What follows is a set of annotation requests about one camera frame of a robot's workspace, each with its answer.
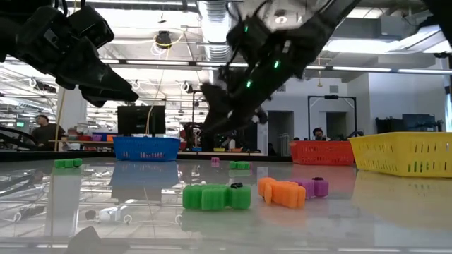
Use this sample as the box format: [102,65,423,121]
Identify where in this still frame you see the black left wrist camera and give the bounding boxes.
[67,4,116,50]

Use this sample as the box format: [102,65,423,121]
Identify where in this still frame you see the person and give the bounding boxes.
[30,114,67,152]
[311,127,331,142]

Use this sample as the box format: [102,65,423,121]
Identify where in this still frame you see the black background equipment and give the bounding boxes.
[374,113,444,134]

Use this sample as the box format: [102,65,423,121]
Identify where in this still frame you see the green plastic Halloween decoration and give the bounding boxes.
[182,183,252,212]
[54,158,83,169]
[229,160,251,171]

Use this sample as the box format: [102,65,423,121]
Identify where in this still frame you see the black background box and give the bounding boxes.
[243,123,259,152]

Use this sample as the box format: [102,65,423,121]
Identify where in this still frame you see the silver ribbed air duct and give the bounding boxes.
[197,0,237,63]

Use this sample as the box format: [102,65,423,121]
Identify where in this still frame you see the long ceiling light strip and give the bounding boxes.
[98,59,452,75]

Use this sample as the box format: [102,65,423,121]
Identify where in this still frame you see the red plastic basket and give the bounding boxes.
[289,140,355,167]

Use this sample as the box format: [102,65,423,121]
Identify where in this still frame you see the black metal frame stand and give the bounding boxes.
[307,94,357,140]

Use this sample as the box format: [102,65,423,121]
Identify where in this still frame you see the wooden background table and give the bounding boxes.
[177,151,265,157]

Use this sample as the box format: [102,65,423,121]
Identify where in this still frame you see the black computer monitor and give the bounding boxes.
[117,104,167,137]

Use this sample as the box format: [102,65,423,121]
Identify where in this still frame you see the black round ceiling device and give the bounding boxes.
[155,30,173,49]

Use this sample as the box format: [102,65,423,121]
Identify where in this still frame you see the orange plastic Halloween decoration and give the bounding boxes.
[258,176,307,210]

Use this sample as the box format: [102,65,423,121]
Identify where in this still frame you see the yellow plastic basket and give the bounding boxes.
[348,131,452,179]

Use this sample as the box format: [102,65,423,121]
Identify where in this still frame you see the black metal table frame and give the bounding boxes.
[0,150,294,163]

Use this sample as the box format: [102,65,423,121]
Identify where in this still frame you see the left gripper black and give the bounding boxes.
[0,5,140,109]

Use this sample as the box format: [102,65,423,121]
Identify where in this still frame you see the yellow hanging cable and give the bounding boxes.
[145,31,186,137]

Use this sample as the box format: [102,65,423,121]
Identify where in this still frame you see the bright ceiling light panel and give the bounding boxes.
[323,33,452,54]

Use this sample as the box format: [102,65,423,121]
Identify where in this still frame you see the glossy white table sheet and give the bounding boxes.
[0,157,452,254]

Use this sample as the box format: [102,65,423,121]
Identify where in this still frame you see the blue plastic basket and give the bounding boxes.
[113,136,182,162]

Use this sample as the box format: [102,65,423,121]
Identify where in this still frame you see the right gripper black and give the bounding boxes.
[201,18,333,133]

